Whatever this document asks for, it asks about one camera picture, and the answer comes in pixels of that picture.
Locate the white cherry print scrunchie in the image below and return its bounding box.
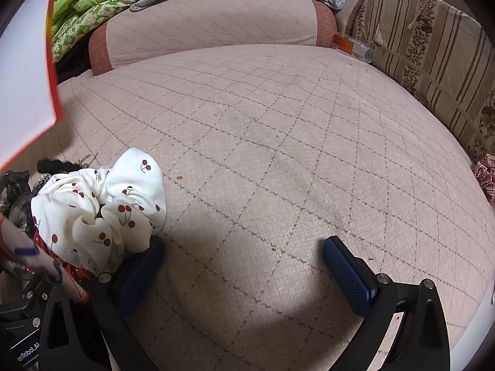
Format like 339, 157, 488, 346
31, 147, 166, 276

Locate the red white shallow box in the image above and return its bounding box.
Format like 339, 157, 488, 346
1, 0, 64, 170

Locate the pink bolster cushion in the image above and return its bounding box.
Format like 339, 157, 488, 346
89, 0, 337, 75

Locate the red polka dot scrunchie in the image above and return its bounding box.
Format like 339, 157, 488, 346
33, 229, 97, 282

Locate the white marked tube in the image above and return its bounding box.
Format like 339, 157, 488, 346
1, 215, 89, 303

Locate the grey furry scrunchie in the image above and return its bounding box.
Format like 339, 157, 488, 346
1, 171, 35, 239

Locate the striped floral sofa cushion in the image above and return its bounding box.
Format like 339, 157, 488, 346
352, 0, 494, 161

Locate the orange clear plastic box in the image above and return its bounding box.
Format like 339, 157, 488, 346
332, 34, 372, 64

